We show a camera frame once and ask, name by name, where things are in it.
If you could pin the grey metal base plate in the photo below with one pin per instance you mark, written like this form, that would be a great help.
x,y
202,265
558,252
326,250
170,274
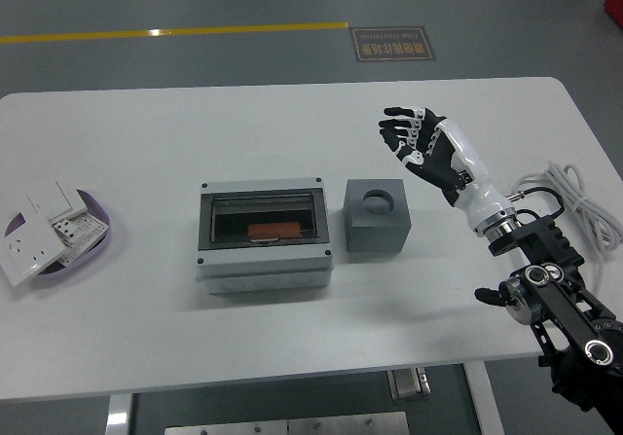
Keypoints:
x,y
287,426

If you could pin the grey box with clear flap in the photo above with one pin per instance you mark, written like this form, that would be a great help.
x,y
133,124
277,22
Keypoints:
x,y
263,264

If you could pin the white wall socket plate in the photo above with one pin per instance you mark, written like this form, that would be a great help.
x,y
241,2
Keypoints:
x,y
29,255

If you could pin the grey cube with round hole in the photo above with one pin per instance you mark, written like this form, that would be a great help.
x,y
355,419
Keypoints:
x,y
375,235

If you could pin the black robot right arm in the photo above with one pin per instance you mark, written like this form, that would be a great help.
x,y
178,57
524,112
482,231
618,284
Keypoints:
x,y
560,303

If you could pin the yellow floor tape line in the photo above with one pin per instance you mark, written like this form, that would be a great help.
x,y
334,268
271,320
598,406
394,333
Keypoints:
x,y
170,32

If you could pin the brown floor sign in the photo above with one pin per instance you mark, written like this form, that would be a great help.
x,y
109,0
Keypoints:
x,y
393,44

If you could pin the purple tray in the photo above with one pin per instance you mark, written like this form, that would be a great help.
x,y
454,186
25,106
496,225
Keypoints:
x,y
90,260

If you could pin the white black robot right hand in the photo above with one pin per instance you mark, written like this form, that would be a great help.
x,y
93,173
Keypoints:
x,y
452,162

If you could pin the white wall switch plate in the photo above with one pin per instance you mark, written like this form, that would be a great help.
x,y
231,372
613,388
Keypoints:
x,y
48,201

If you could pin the orange cylinder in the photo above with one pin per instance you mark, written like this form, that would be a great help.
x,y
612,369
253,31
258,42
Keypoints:
x,y
272,230

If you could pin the grey metal bracket under table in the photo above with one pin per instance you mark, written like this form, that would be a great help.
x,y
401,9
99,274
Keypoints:
x,y
409,384

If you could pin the white socket module with holes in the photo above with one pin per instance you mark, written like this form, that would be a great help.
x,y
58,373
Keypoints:
x,y
78,230

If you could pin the white table leg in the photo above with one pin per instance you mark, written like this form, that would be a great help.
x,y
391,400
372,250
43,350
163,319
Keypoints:
x,y
484,401
118,415

